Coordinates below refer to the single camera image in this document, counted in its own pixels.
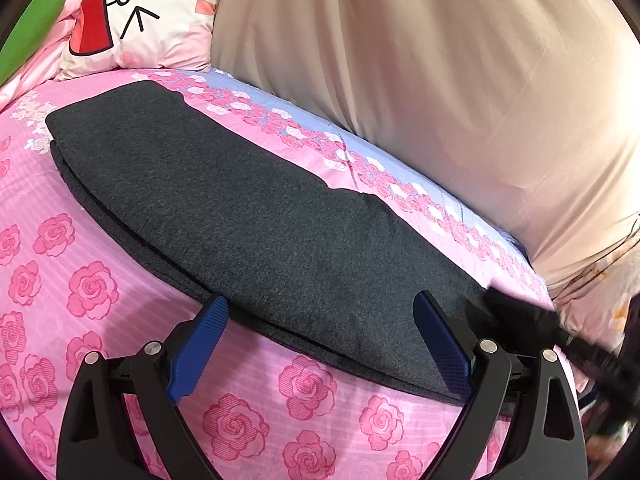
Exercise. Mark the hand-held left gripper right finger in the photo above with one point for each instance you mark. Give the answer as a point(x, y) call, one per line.
point(440, 340)

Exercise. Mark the beige duvet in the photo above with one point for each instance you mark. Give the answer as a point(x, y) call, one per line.
point(425, 85)

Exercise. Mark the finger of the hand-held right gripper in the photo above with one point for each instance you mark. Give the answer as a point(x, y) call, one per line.
point(515, 317)

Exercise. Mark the cartoon face pillow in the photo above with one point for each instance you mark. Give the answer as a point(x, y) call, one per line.
point(165, 20)

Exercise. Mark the dark grey pants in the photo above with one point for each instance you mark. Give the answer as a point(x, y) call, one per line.
point(250, 220)

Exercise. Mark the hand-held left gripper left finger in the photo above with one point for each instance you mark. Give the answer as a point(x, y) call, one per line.
point(200, 345)

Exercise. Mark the pale floral blanket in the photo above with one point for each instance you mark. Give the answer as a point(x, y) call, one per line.
point(600, 290)

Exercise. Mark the pink striped cloth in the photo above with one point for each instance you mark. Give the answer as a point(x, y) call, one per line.
point(45, 60)

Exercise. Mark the green cushion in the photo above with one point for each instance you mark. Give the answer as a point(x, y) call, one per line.
point(30, 30)

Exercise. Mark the pink rose print bed sheet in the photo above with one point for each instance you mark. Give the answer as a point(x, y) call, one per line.
point(100, 260)

